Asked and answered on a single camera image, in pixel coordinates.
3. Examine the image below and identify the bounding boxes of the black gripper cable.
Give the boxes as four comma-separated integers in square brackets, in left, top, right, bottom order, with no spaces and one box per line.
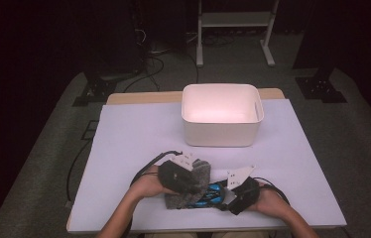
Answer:
[129,150,184,187]
[252,177,291,206]

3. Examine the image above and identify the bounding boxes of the white metal stand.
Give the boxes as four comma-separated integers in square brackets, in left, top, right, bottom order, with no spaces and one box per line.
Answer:
[195,0,281,68]

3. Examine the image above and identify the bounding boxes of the black looping floor cable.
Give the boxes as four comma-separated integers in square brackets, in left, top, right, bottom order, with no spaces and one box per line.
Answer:
[122,56,167,93]

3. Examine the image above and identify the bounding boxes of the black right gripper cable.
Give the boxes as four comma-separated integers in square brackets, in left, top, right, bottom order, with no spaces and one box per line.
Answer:
[252,177,291,206]

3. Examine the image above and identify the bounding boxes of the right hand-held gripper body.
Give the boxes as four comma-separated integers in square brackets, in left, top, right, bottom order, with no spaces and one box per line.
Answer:
[225,165,262,216]

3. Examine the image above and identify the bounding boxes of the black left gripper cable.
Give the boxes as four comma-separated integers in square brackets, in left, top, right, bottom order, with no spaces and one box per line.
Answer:
[129,150,184,187]

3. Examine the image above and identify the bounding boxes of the person's right hand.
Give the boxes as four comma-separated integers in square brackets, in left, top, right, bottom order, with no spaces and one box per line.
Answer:
[248,183,291,220]

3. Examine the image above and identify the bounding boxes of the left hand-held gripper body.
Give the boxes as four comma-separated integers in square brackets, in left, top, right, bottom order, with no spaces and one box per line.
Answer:
[157,152,203,195]

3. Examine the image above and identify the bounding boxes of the white plastic bin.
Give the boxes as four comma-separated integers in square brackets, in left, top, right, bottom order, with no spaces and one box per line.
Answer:
[181,82,265,148]

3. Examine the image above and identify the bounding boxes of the grey fluffy cloth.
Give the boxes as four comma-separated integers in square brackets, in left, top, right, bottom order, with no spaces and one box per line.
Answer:
[164,158,212,210]

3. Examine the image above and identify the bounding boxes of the person's left hand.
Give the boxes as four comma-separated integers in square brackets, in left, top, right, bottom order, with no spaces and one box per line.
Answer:
[128,164,179,201]

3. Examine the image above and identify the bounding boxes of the blue and black toy car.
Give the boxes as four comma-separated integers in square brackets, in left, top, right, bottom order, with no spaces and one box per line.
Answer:
[187,179,232,210]

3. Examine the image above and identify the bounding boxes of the black stand base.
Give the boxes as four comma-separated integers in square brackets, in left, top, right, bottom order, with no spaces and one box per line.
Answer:
[295,75,348,104]
[71,77,118,107]

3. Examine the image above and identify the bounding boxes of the thin black floor cable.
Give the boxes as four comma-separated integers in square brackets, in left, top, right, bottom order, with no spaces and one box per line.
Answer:
[65,138,93,202]

